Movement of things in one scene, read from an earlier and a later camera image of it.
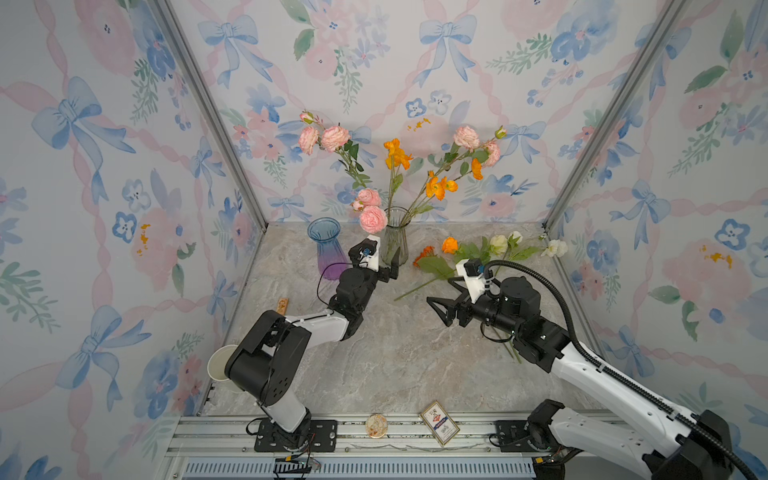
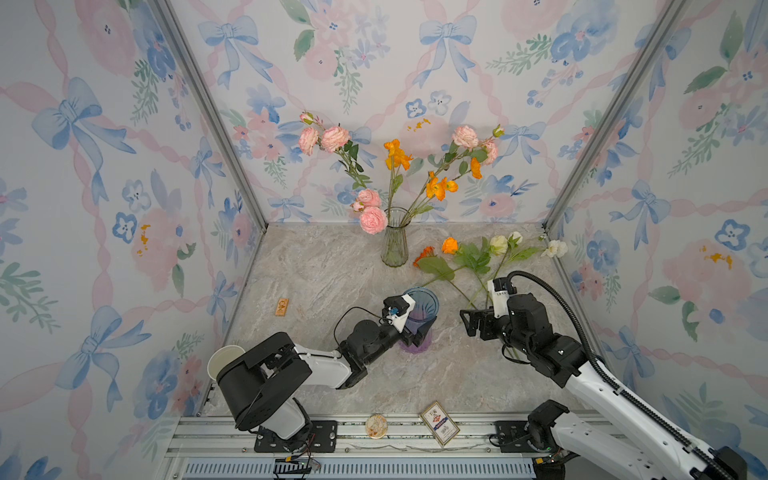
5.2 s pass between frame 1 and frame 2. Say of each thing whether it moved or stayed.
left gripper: moved
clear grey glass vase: stayed
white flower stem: stayed
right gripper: moved
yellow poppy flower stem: stayed
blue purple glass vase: moved
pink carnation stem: stayed
